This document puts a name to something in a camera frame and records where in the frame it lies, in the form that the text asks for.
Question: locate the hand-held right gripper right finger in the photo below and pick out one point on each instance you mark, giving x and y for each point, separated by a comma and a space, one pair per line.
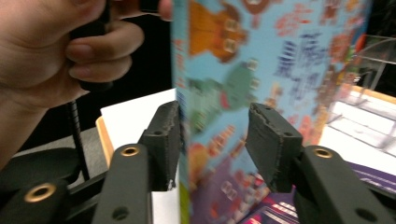
274, 149

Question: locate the wooden table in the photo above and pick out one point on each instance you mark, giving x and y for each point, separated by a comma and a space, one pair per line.
104, 140

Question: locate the clear acrylic book organizer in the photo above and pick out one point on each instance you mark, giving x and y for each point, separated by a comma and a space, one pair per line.
376, 62

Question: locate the purple picture book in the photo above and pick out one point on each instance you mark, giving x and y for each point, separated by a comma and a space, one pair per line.
274, 211

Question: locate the light blue picture book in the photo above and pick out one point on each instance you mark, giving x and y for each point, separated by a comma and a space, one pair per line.
236, 62

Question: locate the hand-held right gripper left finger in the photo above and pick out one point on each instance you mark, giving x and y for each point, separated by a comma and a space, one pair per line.
162, 146

